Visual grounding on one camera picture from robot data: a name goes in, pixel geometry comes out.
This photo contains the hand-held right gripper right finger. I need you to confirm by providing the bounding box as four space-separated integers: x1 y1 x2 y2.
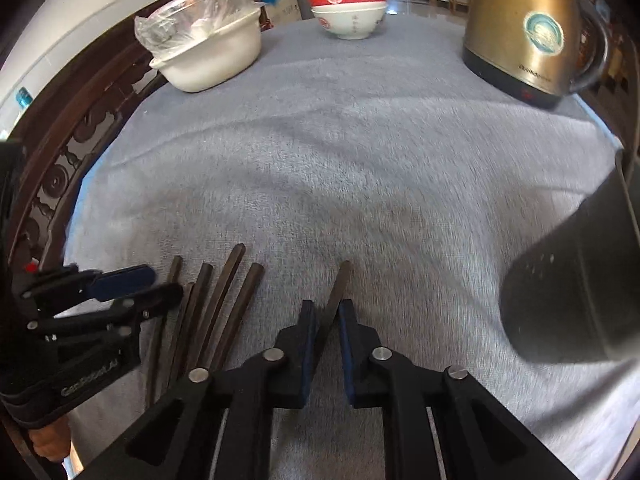
337 299 581 480

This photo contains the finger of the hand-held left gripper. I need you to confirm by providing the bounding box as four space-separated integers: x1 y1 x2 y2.
27 282 184 338
20 264 157 311

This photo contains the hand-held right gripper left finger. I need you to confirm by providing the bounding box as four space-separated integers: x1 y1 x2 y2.
87 300 318 480

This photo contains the dark wooden chopstick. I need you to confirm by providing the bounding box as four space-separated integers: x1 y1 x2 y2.
144 256 184 408
187 243 247 371
165 282 197 391
207 262 266 373
312 260 352 361
175 262 215 378

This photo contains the black perforated chopstick holder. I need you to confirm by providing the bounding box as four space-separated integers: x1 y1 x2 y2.
500 152 640 366

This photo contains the person's left hand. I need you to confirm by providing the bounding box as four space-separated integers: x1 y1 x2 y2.
30 417 72 463

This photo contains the blue underlay cloth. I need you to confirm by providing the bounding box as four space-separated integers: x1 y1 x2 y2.
70 155 108 241

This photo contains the carved dark wooden chair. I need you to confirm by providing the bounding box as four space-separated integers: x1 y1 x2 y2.
0 0 201 311

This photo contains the grey tablecloth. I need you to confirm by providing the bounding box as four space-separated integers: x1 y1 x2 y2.
65 12 640 480

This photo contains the white plastic basin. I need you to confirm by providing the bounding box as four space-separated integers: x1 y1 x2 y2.
150 2 264 93

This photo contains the clear plastic bag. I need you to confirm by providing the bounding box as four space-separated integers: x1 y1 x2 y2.
134 0 263 58

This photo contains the white bowl with red emblem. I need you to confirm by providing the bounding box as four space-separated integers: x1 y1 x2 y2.
310 2 388 41

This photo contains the gold electric kettle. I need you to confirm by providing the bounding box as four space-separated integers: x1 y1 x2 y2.
461 0 613 111

